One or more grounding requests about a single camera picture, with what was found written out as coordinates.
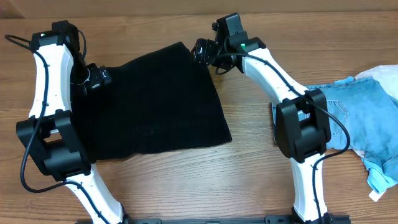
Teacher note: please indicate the light blue garment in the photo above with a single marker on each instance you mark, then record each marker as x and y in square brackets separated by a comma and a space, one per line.
[382, 174]

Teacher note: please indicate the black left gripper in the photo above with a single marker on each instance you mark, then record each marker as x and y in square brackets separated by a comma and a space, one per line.
[101, 76]

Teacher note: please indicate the black skirt with pearl buttons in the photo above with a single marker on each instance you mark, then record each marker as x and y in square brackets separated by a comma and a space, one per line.
[159, 102]

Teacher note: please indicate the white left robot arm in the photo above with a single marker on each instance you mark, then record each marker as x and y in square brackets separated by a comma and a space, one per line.
[48, 135]

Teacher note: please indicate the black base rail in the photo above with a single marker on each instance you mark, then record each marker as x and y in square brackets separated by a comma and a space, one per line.
[269, 219]

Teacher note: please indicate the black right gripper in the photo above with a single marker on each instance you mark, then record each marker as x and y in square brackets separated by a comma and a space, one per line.
[201, 50]

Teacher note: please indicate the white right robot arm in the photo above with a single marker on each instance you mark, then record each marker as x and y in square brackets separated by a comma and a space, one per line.
[301, 122]

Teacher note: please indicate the blue denim shorts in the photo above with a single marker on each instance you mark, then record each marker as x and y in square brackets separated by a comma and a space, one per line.
[368, 113]

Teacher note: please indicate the white cloth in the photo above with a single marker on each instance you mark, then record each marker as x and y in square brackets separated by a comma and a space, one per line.
[386, 75]

